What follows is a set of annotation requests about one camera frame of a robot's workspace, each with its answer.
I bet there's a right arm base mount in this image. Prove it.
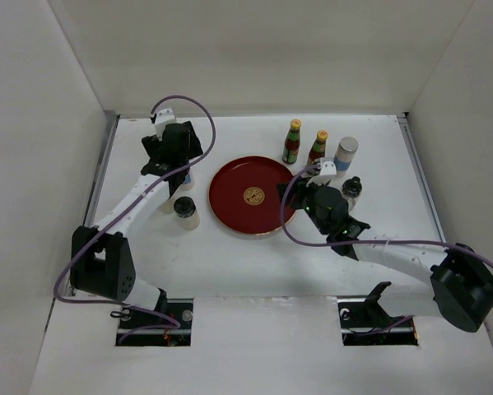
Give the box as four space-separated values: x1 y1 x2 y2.
337 281 418 346

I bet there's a silver-lid spice jar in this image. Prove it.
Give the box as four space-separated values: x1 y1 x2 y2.
333 137 359 178
180 171 194 191

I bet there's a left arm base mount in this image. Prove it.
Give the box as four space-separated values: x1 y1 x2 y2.
110 292 194 347

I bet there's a purple cable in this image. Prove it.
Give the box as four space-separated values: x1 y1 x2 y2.
53 95 216 346
279 162 493 335

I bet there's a black grinder-top shaker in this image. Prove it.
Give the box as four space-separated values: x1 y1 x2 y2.
342 176 362 211
159 197 174 214

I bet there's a right metal table rail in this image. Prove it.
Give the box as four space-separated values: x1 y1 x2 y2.
397 113 447 242

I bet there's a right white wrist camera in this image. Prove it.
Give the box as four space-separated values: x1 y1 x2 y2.
306 157 337 187

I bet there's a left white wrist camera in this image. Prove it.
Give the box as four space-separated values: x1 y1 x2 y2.
150 107 177 141

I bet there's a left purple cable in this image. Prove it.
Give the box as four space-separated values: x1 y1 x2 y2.
53 95 216 346

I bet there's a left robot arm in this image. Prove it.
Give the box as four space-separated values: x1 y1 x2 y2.
70 121 202 328

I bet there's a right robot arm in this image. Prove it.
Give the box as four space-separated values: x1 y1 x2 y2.
277 179 493 332

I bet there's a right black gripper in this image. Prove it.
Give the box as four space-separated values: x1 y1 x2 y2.
276 175 330 235

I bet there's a sauce bottle yellow cap front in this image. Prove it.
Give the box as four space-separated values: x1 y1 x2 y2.
306 130 328 166

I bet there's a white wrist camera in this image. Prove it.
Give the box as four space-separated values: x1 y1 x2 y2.
150 107 177 141
306 157 337 187

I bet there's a red round lacquer tray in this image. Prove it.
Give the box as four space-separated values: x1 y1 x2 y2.
208 156 293 235

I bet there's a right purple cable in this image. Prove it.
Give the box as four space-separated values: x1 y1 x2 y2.
279 162 493 335

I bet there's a sauce bottle yellow cap rear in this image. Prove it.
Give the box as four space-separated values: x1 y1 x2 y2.
282 118 301 165

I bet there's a metal table rail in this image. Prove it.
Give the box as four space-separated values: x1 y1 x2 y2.
82 110 120 226
397 113 447 242

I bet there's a left metal table rail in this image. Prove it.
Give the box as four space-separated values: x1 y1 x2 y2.
82 110 120 226

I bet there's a sauce bottle yellow cap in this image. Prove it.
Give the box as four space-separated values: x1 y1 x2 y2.
282 118 301 165
306 130 328 166

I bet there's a black-cap glass jar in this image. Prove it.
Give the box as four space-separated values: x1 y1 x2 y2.
174 196 200 230

